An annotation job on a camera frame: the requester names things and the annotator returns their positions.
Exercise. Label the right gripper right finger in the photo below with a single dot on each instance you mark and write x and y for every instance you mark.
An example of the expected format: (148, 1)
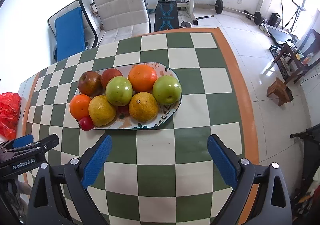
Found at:
(271, 204)

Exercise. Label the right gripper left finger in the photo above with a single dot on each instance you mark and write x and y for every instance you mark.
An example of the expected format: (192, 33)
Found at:
(47, 204)

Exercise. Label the cherry tomato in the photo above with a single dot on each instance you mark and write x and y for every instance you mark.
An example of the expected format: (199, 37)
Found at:
(86, 123)

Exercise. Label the yellow lemon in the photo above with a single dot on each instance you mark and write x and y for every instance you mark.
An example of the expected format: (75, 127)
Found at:
(143, 107)
(101, 111)

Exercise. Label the red apple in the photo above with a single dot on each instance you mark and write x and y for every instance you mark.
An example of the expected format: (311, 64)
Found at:
(90, 84)

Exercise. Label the green apple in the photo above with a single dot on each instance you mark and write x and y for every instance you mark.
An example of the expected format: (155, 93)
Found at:
(167, 90)
(119, 91)

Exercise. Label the dark red orange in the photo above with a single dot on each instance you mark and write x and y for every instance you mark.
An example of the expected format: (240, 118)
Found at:
(109, 74)

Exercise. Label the red plastic bag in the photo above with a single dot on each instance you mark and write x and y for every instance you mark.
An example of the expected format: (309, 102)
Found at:
(10, 113)

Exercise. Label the floral oval plate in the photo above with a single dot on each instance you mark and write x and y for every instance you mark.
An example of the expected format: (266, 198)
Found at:
(123, 120)

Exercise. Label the small wooden stool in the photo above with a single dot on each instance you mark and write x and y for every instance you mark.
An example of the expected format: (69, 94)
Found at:
(280, 90)

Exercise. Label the white padded chair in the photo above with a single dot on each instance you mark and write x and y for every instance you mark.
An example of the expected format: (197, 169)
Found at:
(122, 19)

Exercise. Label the floor barbell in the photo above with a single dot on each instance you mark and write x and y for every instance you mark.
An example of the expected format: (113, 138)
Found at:
(257, 16)

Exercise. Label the black blue weight bench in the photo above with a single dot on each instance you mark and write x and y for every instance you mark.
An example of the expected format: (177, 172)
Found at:
(166, 17)

